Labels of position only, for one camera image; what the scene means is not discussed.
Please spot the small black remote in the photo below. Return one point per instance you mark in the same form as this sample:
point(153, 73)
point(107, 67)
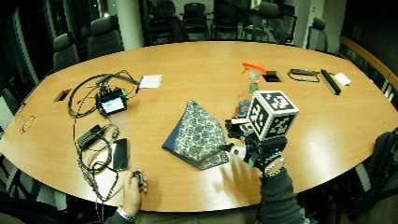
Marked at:
point(137, 178)

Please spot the patterned folded cloth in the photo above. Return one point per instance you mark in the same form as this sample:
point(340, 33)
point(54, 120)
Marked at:
point(198, 137)

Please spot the silver wristwatch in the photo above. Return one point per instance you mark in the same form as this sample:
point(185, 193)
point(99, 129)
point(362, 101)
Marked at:
point(125, 214)

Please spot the white marker cube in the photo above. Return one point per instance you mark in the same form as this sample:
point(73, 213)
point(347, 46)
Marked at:
point(272, 113)

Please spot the black smartphone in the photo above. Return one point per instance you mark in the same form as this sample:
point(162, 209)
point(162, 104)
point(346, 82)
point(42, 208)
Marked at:
point(119, 154)

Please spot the orange-trigger spray bottle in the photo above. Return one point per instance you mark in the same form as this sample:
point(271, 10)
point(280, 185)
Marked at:
point(249, 90)

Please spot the black power adapter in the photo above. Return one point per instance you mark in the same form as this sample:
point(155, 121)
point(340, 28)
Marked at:
point(90, 136)

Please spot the white flat box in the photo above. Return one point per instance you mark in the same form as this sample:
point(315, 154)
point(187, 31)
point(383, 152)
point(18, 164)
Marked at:
point(150, 81)

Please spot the long black bar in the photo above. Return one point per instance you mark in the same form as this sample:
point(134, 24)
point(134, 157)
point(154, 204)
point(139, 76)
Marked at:
point(330, 82)

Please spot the black device with screen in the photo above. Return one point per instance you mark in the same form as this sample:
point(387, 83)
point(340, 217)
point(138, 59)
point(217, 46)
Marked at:
point(111, 104)

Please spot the small white box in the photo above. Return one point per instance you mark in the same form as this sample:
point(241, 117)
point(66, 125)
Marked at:
point(342, 79)

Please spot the black office chair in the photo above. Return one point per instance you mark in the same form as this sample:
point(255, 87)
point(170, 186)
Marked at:
point(194, 18)
point(225, 18)
point(267, 21)
point(165, 21)
point(383, 161)

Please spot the grey office chair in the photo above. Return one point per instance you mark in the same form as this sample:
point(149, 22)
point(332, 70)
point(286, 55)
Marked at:
point(63, 51)
point(316, 35)
point(103, 35)

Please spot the white pillar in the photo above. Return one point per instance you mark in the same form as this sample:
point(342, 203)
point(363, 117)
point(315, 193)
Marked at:
point(129, 25)

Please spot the wooden wall ledge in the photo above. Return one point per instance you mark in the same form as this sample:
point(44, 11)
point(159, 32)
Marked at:
point(368, 57)

